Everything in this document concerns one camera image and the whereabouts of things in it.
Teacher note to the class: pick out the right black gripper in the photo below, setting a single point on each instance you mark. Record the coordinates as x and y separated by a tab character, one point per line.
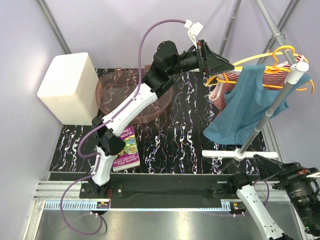
268	168

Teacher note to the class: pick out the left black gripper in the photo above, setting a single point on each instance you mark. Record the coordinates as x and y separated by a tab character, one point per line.
209	63

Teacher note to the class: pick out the blue tank top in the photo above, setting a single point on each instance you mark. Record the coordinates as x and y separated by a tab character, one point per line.
246	104

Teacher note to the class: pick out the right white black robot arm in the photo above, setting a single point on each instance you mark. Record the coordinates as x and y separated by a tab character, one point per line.
304	198

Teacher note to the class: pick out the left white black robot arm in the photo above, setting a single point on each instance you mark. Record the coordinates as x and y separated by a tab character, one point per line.
167	62

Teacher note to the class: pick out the yellow plastic hanger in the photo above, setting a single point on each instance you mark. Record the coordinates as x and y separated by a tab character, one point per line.
258	56

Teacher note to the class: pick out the red white striped top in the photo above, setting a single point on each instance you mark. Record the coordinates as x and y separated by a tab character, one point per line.
225	82

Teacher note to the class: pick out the white grey clothes rack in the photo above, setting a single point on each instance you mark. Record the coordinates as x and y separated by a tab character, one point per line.
265	125

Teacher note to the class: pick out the black marble pattern mat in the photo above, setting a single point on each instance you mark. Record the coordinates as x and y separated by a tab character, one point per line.
170	144

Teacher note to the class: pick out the brown transparent oval basket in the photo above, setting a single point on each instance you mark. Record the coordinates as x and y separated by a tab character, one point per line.
114	87

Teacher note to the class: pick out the purple treehouse book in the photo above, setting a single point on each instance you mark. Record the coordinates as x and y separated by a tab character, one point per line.
129	156

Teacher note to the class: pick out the white rectangular bin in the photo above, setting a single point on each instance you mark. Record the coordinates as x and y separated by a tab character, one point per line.
68	89

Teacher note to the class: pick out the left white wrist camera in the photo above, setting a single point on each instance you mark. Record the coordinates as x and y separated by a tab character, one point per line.
193	30

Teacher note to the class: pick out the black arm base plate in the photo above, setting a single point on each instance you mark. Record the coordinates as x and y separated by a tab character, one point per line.
141	191

